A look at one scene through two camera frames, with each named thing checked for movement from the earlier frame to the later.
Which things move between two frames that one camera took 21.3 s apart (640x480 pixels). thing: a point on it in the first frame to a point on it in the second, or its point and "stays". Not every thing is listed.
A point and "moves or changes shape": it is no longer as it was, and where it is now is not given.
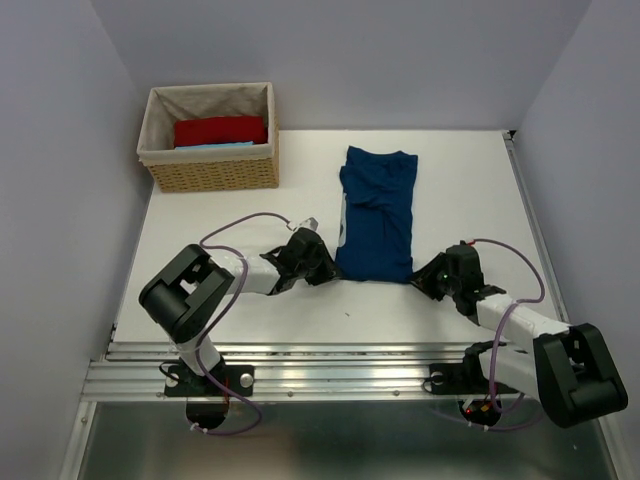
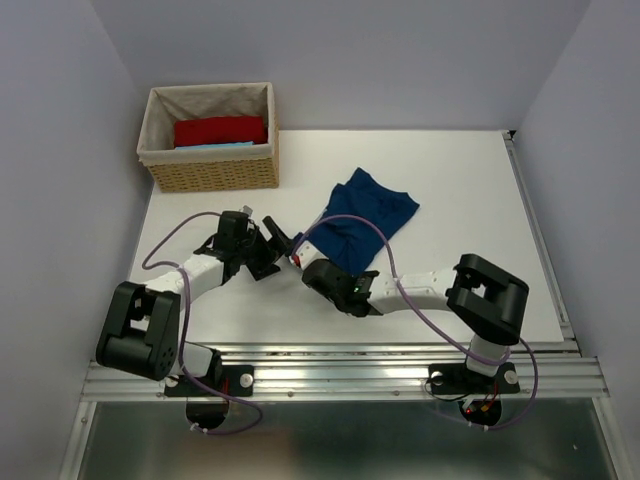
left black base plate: (181, 381) stays
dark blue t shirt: (376, 237) moves or changes shape
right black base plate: (464, 379) stays
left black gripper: (328, 270) to (278, 242)
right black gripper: (422, 278) to (340, 269)
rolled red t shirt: (219, 130) stays
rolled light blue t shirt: (217, 145) stays
